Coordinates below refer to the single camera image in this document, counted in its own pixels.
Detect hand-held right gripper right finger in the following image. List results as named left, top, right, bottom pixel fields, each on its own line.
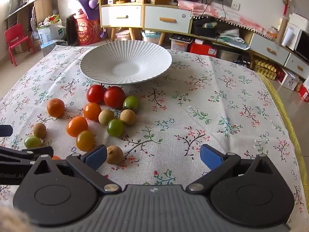
left=186, top=144, right=278, bottom=195

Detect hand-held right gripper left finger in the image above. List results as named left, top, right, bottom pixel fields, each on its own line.
left=31, top=144, right=122, bottom=195

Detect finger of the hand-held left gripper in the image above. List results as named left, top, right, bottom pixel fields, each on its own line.
left=0, top=125, right=13, bottom=137
left=0, top=146, right=54, bottom=162

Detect green jujube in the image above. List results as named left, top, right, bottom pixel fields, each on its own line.
left=123, top=96, right=140, bottom=113
left=24, top=136, right=42, bottom=149

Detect yellow-orange tomato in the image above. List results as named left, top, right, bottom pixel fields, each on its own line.
left=76, top=130, right=95, bottom=152

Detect brown kiwi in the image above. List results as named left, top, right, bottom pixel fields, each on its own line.
left=33, top=123, right=47, bottom=139
left=106, top=145, right=124, bottom=165

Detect dark green tomato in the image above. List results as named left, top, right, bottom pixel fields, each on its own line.
left=107, top=119, right=125, bottom=137

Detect orange tomato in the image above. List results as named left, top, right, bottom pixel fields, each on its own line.
left=83, top=103, right=102, bottom=121
left=67, top=116, right=89, bottom=137

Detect tan longan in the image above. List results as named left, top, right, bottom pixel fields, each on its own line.
left=98, top=109, right=115, bottom=126
left=120, top=109, right=137, bottom=126

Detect red tomato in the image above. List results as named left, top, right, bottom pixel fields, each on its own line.
left=86, top=84, right=106, bottom=104
left=104, top=86, right=126, bottom=109

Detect white ribbed plate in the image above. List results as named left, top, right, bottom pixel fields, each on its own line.
left=80, top=41, right=172, bottom=85

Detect beige fuzzy cloth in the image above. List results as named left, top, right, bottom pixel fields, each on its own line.
left=0, top=206, right=33, bottom=232

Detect floral tablecloth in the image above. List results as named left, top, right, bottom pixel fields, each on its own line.
left=0, top=44, right=305, bottom=223

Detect red plastic chair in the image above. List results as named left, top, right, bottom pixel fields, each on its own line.
left=4, top=24, right=36, bottom=67

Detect tray of gold ingots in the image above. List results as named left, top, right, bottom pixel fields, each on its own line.
left=251, top=59, right=278, bottom=80

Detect red storage box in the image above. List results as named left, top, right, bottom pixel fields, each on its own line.
left=188, top=42, right=218, bottom=58

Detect white carton of clutter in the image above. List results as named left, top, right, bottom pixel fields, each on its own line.
left=37, top=14, right=66, bottom=46

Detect white patterned box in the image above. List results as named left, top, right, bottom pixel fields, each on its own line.
left=280, top=69, right=301, bottom=91

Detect red snack box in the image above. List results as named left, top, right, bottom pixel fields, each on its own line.
left=298, top=84, right=309, bottom=103

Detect clear bin dark lid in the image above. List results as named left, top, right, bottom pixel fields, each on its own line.
left=169, top=34, right=192, bottom=52

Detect black flat panel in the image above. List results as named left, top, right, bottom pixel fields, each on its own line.
left=66, top=14, right=78, bottom=46

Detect pale blue drawer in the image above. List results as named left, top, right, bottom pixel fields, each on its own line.
left=250, top=32, right=290, bottom=66
left=285, top=53, right=309, bottom=79

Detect stack of papers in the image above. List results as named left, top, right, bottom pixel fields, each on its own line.
left=217, top=28, right=250, bottom=50

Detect long wooden tv cabinet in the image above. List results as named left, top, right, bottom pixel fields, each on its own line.
left=191, top=14, right=309, bottom=80

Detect clear bin pink contents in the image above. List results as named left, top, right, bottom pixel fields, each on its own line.
left=115, top=30, right=133, bottom=41

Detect red round gift box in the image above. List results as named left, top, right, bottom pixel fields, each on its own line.
left=74, top=14, right=102, bottom=46

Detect low wooden drawer cabinet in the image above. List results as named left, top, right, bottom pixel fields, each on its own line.
left=142, top=3, right=194, bottom=46

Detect brown cardboard box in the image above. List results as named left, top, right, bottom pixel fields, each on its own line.
left=34, top=0, right=53, bottom=25

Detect clear bin blue lid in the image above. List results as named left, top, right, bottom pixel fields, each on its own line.
left=141, top=30, right=161, bottom=45

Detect pink patterned table runner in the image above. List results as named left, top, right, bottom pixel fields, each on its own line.
left=178, top=0, right=268, bottom=35

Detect rolled white paper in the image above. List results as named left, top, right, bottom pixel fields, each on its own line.
left=281, top=26, right=294, bottom=47

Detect microwave oven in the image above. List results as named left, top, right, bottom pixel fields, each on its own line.
left=295, top=29, right=309, bottom=62

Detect cardboard tube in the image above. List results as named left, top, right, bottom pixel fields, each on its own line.
left=276, top=17, right=289, bottom=44

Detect white appliance box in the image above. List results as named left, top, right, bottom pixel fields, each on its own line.
left=287, top=12, right=309, bottom=33

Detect white drawer wooden handle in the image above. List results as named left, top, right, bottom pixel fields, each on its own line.
left=101, top=5, right=142, bottom=27

